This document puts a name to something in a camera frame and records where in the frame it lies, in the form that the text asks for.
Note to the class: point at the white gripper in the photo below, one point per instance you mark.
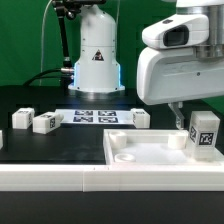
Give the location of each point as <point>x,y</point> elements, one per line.
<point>175,75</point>

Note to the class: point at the white square tabletop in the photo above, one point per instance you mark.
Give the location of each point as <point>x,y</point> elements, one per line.
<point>152,147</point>

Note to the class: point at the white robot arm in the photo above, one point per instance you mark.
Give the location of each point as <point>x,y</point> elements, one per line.
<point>97,71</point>

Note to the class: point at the sheet with AprilTags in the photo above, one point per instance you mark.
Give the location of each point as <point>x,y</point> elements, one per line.
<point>79,116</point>

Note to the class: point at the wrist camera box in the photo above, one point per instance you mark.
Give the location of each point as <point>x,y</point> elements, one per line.
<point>177,31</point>

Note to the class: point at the black camera stand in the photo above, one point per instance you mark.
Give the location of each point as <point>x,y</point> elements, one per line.
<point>69,9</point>

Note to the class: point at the white L-shaped obstacle wall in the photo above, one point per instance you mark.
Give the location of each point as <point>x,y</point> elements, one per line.
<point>112,177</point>

